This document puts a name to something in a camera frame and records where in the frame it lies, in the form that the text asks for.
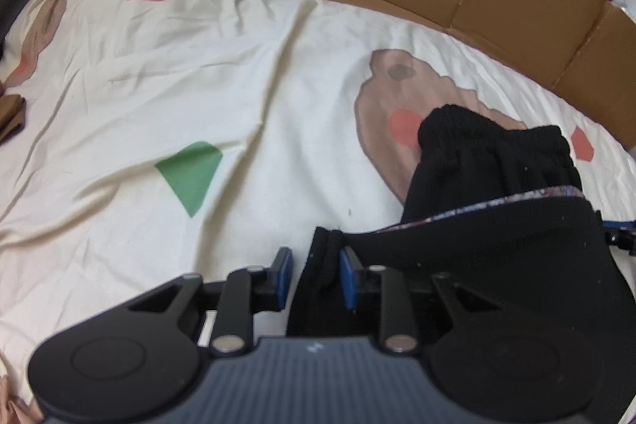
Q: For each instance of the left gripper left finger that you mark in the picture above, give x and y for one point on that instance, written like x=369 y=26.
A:
x=144 y=356

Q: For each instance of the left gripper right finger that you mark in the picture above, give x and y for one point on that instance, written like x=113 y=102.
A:
x=490 y=357

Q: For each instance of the black knit garment floral lining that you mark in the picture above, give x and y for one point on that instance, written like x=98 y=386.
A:
x=503 y=210

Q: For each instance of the cream bear print bedsheet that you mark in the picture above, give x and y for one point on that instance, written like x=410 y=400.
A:
x=170 y=136

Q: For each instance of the brown cloth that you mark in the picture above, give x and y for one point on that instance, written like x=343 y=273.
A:
x=12 y=116

